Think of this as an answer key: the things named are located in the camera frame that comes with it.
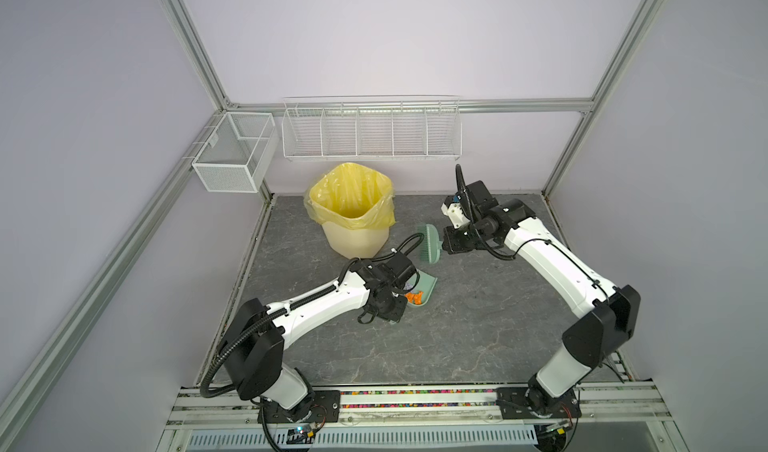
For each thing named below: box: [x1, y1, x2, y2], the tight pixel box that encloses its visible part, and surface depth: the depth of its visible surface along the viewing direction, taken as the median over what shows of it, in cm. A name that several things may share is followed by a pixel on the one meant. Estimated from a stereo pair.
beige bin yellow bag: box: [304, 163, 397, 259], surface depth 93 cm
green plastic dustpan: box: [405, 269, 438, 307], surface depth 91 cm
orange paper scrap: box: [404, 291, 424, 305], surface depth 88 cm
